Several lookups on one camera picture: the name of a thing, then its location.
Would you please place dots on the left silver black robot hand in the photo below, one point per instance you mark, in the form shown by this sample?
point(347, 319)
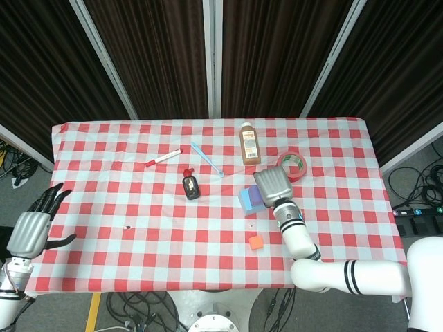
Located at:
point(29, 231)

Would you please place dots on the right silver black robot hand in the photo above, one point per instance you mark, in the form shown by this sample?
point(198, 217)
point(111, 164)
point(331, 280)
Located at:
point(275, 185)

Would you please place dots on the purple foam cube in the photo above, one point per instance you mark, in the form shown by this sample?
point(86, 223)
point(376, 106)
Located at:
point(255, 195)

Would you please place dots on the small orange foam cube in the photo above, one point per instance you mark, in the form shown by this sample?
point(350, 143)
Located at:
point(256, 242)

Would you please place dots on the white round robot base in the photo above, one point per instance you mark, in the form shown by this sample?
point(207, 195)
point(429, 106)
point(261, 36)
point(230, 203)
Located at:
point(214, 311)

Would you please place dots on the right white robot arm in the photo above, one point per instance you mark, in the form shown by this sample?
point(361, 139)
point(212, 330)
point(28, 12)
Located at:
point(301, 238)

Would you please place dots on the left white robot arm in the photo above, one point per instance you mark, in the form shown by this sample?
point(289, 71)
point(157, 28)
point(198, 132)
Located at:
point(10, 294)

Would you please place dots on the person black clothing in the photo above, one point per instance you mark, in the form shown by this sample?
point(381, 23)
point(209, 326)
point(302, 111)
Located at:
point(4, 242)

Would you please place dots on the red tape roll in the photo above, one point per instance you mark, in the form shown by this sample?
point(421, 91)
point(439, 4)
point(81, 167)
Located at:
point(299, 169)

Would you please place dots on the large blue foam cube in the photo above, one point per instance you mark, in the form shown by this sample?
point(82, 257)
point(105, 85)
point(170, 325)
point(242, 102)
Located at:
point(247, 204)

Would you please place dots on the brown liquid plastic bottle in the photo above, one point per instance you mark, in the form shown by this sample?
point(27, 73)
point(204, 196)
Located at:
point(250, 145)

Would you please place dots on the light blue toothbrush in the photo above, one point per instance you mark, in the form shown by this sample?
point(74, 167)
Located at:
point(207, 159)

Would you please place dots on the small black bottle red cap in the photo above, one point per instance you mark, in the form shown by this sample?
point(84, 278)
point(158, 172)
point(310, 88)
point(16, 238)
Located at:
point(191, 186)

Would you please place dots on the yellow floor tape strip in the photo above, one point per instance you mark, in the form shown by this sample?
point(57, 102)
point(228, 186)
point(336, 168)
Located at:
point(92, 311)

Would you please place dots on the red white checkered tablecloth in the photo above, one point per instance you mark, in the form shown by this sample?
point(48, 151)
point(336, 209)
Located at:
point(173, 235)

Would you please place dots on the red white marker pen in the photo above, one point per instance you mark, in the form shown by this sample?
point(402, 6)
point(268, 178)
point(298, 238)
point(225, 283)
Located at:
point(164, 157)

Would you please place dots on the dark corrugated partition panel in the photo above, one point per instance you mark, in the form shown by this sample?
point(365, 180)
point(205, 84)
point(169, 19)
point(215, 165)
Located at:
point(273, 58)
point(398, 69)
point(41, 69)
point(155, 58)

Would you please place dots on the black power strip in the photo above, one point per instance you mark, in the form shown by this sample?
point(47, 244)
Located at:
point(415, 211)

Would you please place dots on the black floor pedal unit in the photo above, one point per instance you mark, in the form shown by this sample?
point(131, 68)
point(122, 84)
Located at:
point(422, 228)

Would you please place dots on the white partition frame post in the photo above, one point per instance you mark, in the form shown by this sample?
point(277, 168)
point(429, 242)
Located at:
point(212, 58)
point(412, 148)
point(24, 147)
point(332, 58)
point(104, 58)

